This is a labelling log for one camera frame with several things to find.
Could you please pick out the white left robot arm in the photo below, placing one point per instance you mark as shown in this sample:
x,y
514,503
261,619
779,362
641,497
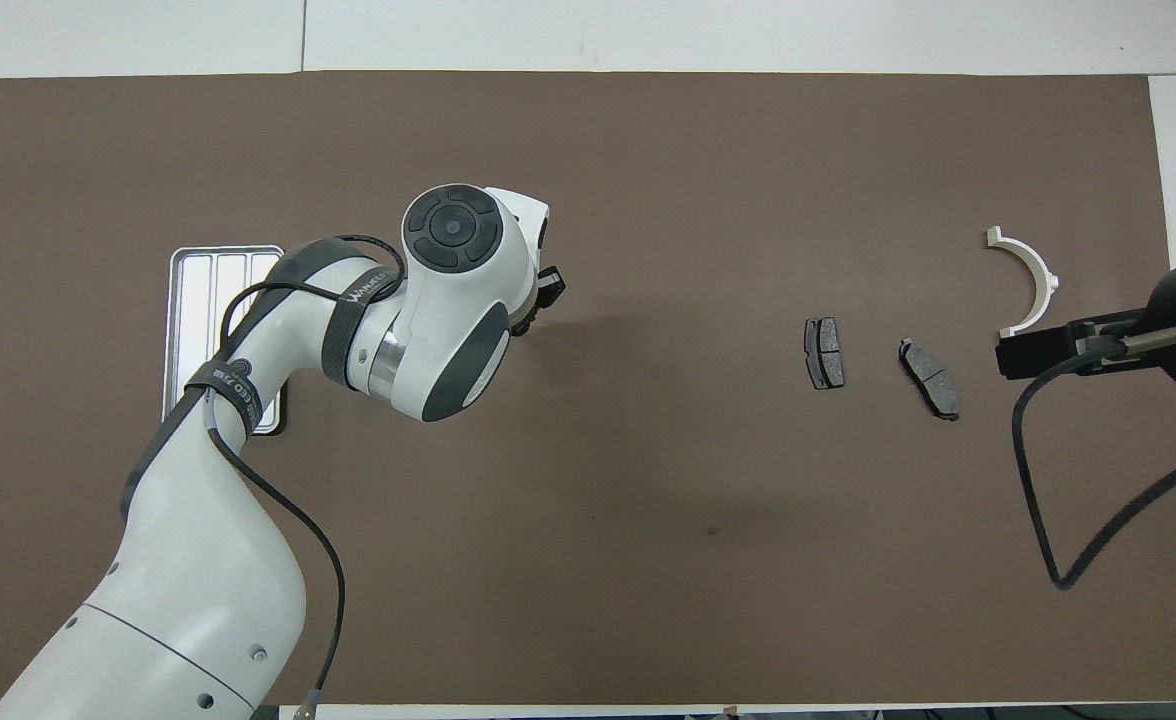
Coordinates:
x,y
198,560

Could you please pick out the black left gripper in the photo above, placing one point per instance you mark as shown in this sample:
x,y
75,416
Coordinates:
x,y
550,285

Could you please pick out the small dark brake pad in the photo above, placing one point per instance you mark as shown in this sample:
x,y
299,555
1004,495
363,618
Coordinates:
x,y
826,352

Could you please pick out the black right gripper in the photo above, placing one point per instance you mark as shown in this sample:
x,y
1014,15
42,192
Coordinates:
x,y
1076,332

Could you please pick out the brown table mat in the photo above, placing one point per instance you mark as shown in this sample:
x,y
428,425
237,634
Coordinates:
x,y
648,550

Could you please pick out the large dark brake pad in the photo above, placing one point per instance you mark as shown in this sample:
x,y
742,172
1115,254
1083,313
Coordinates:
x,y
933,380

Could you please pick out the silver metal tray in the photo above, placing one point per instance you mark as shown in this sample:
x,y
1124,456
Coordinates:
x,y
193,330

